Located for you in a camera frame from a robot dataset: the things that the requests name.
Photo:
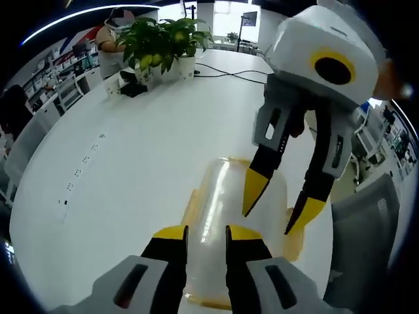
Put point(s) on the black tripod stand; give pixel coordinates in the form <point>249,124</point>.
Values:
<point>189,8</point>

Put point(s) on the person's right hand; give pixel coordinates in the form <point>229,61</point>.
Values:
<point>388,78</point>

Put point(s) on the grey mesh chair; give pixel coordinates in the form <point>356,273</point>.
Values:
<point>363,242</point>

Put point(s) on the curved ceiling light strip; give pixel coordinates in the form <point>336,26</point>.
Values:
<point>82,19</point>

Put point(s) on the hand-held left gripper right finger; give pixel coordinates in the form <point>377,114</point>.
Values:
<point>278,284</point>

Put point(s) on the clear plastic container yellow buckles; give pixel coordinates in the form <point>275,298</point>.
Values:
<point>216,196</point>

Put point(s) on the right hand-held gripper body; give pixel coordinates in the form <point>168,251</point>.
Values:
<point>314,42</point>

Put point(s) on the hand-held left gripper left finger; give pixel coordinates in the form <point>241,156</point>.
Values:
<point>131,284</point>

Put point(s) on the white paper cup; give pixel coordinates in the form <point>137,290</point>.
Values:
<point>112,87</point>

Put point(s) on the black object beside plants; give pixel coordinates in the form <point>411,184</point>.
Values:
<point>134,86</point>

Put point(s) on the potted plant with yellowish leaves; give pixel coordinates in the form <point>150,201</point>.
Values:
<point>144,42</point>

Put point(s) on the white mesh office chair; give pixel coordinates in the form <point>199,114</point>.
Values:
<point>368,134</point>

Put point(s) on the white storage shelving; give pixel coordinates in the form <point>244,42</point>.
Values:
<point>59,68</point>

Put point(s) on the monitor on black stand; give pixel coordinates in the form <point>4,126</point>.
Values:
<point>249,26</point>

